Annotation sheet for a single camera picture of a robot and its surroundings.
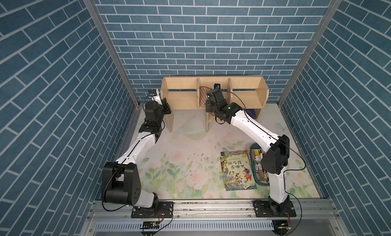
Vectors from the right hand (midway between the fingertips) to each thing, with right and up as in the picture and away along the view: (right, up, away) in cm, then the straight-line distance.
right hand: (212, 102), depth 86 cm
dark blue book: (+26, -6, +9) cm, 28 cm away
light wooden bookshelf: (-17, +6, +3) cm, 18 cm away
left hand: (-24, +2, -4) cm, 24 cm away
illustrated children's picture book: (+14, -39, 0) cm, 42 cm away
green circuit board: (-30, -60, -14) cm, 69 cm away
